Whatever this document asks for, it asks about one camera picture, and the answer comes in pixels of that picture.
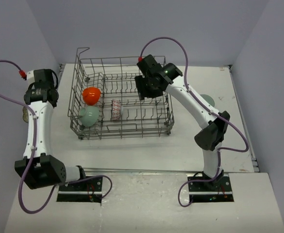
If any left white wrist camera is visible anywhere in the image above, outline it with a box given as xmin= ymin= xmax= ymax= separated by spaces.
xmin=26 ymin=70 xmax=35 ymax=83

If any silver table rail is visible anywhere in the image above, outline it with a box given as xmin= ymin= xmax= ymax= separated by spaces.
xmin=83 ymin=166 xmax=205 ymax=174

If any small pale green bowl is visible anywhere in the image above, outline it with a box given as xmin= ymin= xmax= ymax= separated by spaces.
xmin=201 ymin=94 xmax=215 ymax=107

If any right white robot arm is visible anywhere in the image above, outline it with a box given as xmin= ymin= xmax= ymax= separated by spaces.
xmin=135 ymin=55 xmax=230 ymax=191

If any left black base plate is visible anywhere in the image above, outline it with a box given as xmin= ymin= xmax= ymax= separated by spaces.
xmin=56 ymin=177 xmax=103 ymax=203

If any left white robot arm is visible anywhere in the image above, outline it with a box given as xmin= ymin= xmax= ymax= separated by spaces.
xmin=15 ymin=69 xmax=87 ymax=191

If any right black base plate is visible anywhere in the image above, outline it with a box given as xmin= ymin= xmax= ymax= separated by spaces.
xmin=187 ymin=175 xmax=234 ymax=203

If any white bowl red pattern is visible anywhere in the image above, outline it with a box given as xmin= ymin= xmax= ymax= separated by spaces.
xmin=111 ymin=99 xmax=123 ymax=121

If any large pale green bowl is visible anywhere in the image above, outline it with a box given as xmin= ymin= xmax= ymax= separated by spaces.
xmin=78 ymin=106 xmax=100 ymax=127

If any grey wire dish rack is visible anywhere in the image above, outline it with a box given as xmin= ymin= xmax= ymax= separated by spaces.
xmin=67 ymin=47 xmax=174 ymax=139

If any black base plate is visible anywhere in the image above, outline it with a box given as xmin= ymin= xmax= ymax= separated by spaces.
xmin=56 ymin=177 xmax=103 ymax=203
xmin=187 ymin=175 xmax=234 ymax=203

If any orange bowl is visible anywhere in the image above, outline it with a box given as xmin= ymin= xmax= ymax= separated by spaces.
xmin=82 ymin=87 xmax=101 ymax=105

